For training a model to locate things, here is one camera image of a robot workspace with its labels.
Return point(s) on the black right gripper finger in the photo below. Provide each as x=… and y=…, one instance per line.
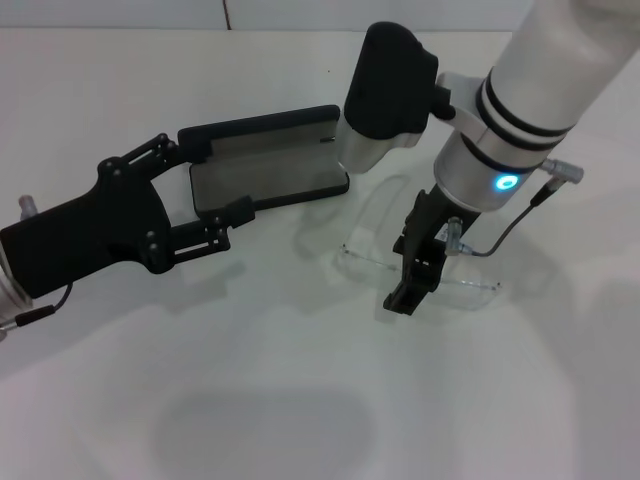
x=407, y=235
x=415, y=285

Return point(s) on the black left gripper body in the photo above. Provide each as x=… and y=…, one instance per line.
x=90, y=235

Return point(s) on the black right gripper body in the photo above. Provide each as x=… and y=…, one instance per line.
x=435, y=220

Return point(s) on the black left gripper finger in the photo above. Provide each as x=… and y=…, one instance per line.
x=150, y=150
x=242, y=210

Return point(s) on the black glasses case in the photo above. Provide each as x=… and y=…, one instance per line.
x=270, y=170

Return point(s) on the clear white glasses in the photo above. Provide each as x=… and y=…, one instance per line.
x=475, y=295

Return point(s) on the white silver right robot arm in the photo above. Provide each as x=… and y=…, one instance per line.
x=530, y=90

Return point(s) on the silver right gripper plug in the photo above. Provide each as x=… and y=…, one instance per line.
x=456, y=235

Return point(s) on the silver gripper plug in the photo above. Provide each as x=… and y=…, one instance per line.
x=456, y=235
x=27, y=206

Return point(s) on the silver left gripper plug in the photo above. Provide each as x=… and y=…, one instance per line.
x=27, y=206

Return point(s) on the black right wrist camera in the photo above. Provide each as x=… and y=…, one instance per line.
x=385, y=85

